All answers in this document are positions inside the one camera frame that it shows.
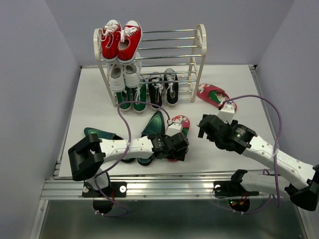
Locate black canvas sneaker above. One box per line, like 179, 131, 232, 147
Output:
148, 72, 164, 110
164, 68, 179, 106

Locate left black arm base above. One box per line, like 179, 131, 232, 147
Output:
82, 181, 128, 217

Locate left white sneaker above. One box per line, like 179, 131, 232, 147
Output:
107, 61, 125, 93

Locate left green leather loafer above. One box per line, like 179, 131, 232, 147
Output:
83, 127, 135, 164

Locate pink patterned flip-flop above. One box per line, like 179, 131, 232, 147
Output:
166, 115, 191, 162
196, 84, 230, 108

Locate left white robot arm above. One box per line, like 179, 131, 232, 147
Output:
68, 132, 189, 181

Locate right white sneaker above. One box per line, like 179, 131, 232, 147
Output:
124, 59, 142, 88

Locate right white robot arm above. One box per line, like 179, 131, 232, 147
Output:
198, 115, 319, 211

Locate green leather loafer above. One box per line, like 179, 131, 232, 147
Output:
83, 127, 135, 164
137, 111, 165, 166

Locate left green canvas sneaker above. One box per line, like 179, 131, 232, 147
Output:
116, 90, 131, 111

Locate right green canvas sneaker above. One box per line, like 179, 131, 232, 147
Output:
133, 78, 147, 113

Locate red canvas sneaker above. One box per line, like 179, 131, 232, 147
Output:
118, 20, 143, 65
101, 19, 122, 63

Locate aluminium mounting rail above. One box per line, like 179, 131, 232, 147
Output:
41, 171, 277, 200

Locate white sneaker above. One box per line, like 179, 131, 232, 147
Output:
124, 59, 142, 88
107, 61, 125, 93

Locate left red canvas sneaker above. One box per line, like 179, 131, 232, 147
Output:
101, 19, 122, 63

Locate green canvas sneaker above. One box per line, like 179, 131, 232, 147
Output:
116, 90, 131, 111
133, 78, 147, 113

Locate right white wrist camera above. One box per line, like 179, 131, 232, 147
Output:
217, 103, 236, 124

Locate cream metal shoe rack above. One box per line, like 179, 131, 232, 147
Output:
93, 23, 207, 108

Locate right red canvas sneaker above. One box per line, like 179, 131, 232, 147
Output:
118, 20, 143, 65

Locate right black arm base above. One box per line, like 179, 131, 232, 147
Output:
212, 181, 260, 214

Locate right green leather loafer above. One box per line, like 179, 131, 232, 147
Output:
137, 111, 165, 166

